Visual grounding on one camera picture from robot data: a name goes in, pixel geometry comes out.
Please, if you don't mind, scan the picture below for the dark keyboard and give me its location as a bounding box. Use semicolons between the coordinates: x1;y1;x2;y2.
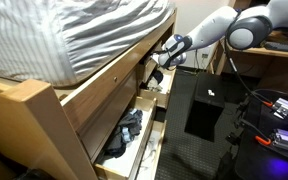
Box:
263;39;288;54

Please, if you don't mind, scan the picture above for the wooden drawer with pale fabric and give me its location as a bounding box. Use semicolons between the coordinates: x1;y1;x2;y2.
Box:
135;119;168;180

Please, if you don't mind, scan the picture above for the thin black wall cable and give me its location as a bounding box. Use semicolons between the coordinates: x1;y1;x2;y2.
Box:
193;49;202;70

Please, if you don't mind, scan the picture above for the white crumpled fabric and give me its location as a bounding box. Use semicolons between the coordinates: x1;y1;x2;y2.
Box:
146;82;164;93

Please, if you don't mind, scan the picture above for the dark grey clothes pile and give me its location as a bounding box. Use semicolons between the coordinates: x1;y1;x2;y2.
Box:
103;108;144;159

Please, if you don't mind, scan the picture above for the black box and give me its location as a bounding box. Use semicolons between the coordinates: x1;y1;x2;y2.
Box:
183;71;226;143

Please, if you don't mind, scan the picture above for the pale patterned fabric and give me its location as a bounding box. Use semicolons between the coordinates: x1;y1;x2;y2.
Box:
139;132;162;172

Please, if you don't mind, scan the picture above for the black clamp with orange handle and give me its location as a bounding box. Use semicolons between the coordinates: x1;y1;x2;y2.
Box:
247;91;275;109
240;118;273;147

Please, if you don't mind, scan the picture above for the white striped mattress sheet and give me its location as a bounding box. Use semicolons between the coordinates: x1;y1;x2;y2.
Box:
0;0;177;88

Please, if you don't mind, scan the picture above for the wooden bed frame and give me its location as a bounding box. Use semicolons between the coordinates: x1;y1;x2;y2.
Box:
0;8;178;180

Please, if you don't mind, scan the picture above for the black robot cart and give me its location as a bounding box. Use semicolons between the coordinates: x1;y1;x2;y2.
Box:
217;88;288;180

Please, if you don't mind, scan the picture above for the closed deep wooden drawer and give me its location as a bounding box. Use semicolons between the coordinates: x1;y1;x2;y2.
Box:
78;68;139;160

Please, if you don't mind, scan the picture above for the aluminium extrusion bar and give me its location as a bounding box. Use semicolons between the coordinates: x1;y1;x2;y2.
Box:
270;128;288;156
271;97;288;120

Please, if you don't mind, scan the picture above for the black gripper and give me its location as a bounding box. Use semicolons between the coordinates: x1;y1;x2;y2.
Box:
151;67;166;85

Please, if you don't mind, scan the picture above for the wooden drawer with grey clothes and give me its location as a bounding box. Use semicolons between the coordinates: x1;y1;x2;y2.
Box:
93;95;158;180

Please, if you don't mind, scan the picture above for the wide low wooden drawer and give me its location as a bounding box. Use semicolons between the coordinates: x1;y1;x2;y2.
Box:
139;66;178;110

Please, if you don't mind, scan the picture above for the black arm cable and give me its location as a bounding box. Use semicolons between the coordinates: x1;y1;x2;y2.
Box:
223;36;276;105

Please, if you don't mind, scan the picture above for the wooden desk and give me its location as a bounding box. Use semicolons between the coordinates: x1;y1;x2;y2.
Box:
210;29;288;76

